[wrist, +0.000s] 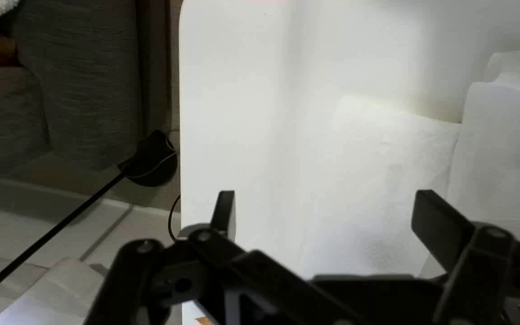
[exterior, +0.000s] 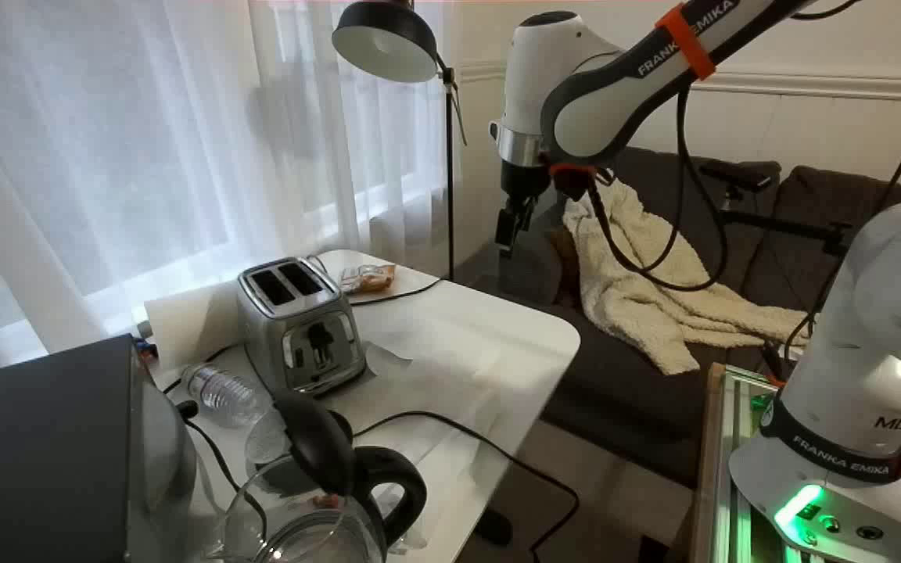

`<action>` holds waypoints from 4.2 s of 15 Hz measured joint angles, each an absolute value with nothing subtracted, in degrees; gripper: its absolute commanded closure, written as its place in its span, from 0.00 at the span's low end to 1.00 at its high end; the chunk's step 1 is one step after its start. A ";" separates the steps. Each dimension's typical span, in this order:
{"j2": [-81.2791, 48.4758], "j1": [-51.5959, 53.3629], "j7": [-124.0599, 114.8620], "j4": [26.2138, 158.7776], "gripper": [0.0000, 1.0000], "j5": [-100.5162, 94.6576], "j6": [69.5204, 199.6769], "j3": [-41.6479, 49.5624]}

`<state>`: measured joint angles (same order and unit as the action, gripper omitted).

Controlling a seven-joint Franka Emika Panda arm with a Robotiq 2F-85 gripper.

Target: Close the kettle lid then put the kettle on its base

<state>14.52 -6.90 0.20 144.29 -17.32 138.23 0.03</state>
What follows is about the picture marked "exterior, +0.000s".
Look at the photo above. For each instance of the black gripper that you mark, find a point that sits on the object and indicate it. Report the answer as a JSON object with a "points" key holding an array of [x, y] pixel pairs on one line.
{"points": [[522, 188]]}

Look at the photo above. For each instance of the glass kettle with black lid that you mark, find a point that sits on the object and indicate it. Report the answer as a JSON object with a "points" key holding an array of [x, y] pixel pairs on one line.
{"points": [[321, 497]]}

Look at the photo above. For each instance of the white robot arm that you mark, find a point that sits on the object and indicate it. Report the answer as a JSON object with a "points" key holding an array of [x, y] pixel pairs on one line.
{"points": [[825, 463]]}

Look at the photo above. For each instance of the orange snack packet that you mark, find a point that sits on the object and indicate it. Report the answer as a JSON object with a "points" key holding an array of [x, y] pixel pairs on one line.
{"points": [[367, 280]]}

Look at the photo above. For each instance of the beige towel on sofa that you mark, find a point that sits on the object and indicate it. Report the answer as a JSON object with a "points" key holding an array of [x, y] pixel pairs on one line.
{"points": [[644, 286]]}

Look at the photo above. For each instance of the silver two-slot toaster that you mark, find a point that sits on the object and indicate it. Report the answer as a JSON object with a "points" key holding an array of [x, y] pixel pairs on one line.
{"points": [[297, 330]]}

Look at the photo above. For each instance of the black floor lamp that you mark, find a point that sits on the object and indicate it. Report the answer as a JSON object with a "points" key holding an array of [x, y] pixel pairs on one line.
{"points": [[390, 39]]}

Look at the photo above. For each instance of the dark brown sofa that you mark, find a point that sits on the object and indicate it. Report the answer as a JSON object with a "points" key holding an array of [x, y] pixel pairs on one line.
{"points": [[611, 391]]}

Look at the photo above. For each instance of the clear plastic bottle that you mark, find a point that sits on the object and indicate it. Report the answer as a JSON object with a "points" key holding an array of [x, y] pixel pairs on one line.
{"points": [[226, 398]]}

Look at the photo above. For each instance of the white paper towel roll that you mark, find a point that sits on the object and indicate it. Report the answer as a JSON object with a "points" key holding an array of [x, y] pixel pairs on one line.
{"points": [[194, 324]]}

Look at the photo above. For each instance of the white sheer curtain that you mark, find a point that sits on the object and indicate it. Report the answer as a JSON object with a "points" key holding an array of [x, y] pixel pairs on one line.
{"points": [[160, 146]]}

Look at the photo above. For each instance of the dark grey box appliance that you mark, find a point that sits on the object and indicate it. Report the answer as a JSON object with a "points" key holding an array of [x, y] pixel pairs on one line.
{"points": [[94, 461]]}

